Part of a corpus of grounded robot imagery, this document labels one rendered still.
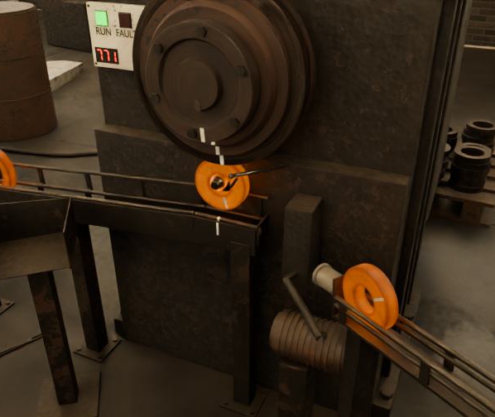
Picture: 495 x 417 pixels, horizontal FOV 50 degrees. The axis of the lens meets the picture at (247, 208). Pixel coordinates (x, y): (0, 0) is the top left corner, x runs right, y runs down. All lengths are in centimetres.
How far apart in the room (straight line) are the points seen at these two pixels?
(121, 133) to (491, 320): 164
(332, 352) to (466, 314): 113
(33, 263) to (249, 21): 89
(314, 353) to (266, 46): 76
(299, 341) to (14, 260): 83
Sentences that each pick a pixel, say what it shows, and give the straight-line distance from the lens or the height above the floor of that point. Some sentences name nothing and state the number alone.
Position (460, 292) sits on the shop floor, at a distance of 255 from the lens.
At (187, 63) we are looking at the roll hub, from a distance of 126.
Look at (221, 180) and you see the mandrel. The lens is 143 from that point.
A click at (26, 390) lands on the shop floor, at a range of 212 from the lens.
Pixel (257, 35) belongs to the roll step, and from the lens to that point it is 124.
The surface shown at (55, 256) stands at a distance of 163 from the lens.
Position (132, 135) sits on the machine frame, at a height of 87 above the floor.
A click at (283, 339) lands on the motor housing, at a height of 50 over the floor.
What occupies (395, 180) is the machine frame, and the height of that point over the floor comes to 87.
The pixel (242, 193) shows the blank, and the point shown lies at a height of 80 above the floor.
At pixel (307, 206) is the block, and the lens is 139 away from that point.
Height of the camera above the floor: 147
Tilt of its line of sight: 29 degrees down
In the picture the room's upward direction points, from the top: straight up
